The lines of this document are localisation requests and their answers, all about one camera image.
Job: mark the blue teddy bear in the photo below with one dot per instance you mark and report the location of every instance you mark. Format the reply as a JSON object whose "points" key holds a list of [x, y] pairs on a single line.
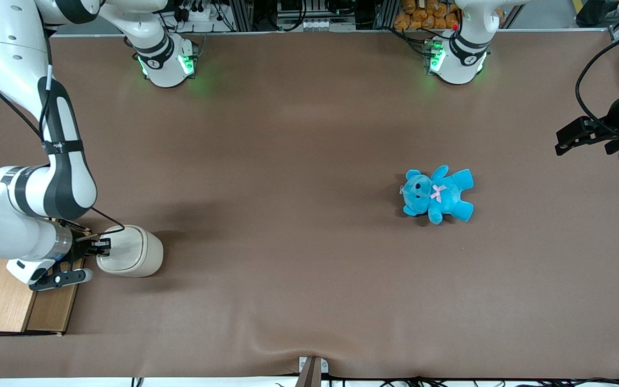
{"points": [[449, 196]]}

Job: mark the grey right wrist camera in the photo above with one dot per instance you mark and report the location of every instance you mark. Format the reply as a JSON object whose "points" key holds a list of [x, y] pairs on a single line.
{"points": [[65, 278]]}

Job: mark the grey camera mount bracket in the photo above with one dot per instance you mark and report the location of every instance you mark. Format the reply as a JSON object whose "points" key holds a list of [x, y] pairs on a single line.
{"points": [[312, 371]]}

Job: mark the grey electronics box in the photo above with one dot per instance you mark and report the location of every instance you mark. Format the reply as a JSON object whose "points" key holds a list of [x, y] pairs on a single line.
{"points": [[315, 19]]}

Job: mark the white trash can lid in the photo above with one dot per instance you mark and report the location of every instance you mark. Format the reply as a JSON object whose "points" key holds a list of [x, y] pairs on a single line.
{"points": [[127, 252]]}

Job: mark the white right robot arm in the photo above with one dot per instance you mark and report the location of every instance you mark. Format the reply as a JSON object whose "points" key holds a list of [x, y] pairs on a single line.
{"points": [[24, 199]]}

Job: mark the orange plush toys pile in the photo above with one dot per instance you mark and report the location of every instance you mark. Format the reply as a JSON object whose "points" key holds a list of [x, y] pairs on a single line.
{"points": [[422, 16]]}

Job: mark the brown table cover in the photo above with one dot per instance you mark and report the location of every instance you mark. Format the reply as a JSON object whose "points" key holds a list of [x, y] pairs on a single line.
{"points": [[299, 215]]}

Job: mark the white power strip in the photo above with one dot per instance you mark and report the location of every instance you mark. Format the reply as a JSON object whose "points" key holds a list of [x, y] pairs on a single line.
{"points": [[198, 14]]}

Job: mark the dark wooden board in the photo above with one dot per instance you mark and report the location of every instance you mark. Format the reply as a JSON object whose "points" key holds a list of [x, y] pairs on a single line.
{"points": [[54, 306]]}

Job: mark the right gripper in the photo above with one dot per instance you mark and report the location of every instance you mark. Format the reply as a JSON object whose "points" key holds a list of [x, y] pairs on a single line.
{"points": [[80, 246]]}

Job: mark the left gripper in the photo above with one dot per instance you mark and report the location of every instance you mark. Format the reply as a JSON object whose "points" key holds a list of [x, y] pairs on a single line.
{"points": [[606, 130]]}

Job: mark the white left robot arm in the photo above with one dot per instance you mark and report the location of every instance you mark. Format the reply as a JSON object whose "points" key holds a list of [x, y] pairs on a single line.
{"points": [[462, 59]]}

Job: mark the white round trash can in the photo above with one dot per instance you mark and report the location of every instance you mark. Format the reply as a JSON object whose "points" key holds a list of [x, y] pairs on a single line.
{"points": [[151, 255]]}

